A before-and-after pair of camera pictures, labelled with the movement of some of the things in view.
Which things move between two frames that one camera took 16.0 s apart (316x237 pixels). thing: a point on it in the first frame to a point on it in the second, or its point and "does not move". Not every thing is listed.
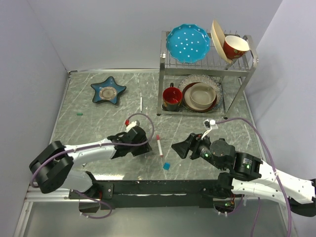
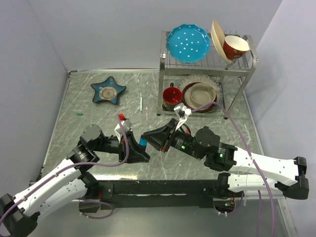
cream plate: x=218 y=38 does not move
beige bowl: x=203 y=95 does not move
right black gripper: x=192 y=142 to x=161 y=138
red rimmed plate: x=186 y=100 does not move
